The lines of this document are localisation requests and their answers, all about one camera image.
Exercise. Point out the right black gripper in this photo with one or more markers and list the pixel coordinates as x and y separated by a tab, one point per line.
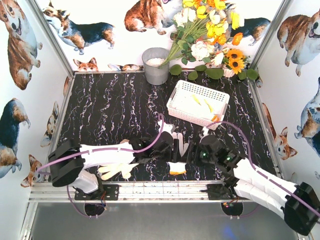
191	152

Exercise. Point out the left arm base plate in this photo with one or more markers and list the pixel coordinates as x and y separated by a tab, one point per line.
109	192

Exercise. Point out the cream leather glove front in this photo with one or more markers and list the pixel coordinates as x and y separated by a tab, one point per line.
110	170

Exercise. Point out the grey metal bucket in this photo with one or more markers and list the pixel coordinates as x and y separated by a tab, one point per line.
155	66

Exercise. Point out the white knit glove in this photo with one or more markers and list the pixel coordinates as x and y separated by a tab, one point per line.
209	116
178	167

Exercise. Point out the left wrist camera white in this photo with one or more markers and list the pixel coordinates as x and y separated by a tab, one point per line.
166	127

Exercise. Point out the white plastic storage basket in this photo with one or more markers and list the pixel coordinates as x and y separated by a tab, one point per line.
218	99

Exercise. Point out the sunflower pot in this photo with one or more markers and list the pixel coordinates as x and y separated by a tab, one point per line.
234	62

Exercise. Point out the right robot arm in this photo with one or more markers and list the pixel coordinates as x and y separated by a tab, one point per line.
297	204

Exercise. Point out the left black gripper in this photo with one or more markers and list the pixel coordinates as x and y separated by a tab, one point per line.
175	150

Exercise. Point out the yellow dotted knit glove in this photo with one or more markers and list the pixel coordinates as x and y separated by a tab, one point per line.
192	103

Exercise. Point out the cream leather glove rear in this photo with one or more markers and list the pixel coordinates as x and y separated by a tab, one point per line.
124	141

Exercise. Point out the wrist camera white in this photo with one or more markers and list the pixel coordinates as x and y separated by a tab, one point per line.
166	127
204	132

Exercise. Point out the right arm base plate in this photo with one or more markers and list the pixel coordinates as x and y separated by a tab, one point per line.
220	192

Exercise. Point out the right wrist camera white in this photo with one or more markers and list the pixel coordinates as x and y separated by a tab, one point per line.
204	132

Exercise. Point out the artificial flower bouquet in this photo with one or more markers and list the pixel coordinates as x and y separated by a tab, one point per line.
203	30

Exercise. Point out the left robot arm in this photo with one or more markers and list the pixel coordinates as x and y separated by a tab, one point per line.
70	161

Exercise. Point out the cream leather glove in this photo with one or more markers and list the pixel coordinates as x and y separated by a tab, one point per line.
124	141
110	170

